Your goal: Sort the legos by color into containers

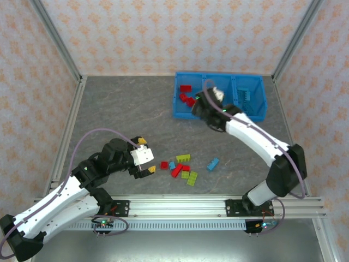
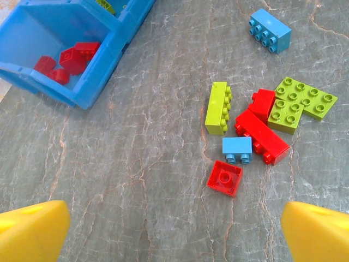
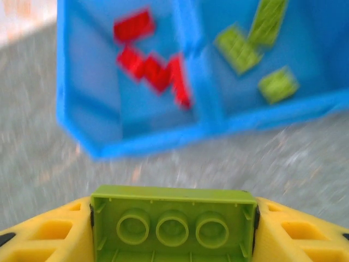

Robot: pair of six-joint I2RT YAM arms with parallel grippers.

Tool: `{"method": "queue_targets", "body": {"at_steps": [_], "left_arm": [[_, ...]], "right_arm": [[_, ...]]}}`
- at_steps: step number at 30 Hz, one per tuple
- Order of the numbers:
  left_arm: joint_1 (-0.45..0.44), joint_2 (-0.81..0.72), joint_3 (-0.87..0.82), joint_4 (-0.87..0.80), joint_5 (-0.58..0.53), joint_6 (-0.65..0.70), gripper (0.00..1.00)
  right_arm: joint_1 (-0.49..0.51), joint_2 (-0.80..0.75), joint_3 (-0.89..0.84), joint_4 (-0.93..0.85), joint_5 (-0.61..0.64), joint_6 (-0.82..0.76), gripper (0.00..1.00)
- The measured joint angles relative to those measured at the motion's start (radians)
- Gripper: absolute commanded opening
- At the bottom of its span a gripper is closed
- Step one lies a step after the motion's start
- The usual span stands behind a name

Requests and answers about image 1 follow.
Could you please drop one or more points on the aluminium side rail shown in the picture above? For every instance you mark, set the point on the aluminium side rail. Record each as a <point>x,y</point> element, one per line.
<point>68,131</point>
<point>286,122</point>

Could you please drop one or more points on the wide aluminium base rail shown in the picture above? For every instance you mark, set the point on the wide aluminium base rail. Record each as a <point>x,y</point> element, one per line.
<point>177,206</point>

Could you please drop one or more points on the aluminium frame post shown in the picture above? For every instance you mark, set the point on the aluminium frame post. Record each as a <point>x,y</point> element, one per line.
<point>297,41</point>
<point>60,46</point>

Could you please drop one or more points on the red lego brick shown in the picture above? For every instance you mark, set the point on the red lego brick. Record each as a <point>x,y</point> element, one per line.
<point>177,170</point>
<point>164,165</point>
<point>185,88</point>
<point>186,168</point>
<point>183,96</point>
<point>190,101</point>

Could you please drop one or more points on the small circuit board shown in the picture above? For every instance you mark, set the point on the small circuit board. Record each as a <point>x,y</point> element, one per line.
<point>103,224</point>
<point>264,225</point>

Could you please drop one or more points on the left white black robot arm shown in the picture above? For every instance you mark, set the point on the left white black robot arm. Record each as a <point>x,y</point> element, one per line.
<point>54,196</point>

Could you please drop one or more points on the green lego brick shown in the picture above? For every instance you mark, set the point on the green lego brick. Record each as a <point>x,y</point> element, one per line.
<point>183,157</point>
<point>193,178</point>
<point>185,174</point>

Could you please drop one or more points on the small blue lego brick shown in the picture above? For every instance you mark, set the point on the small blue lego brick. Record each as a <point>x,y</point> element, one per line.
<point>172,165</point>

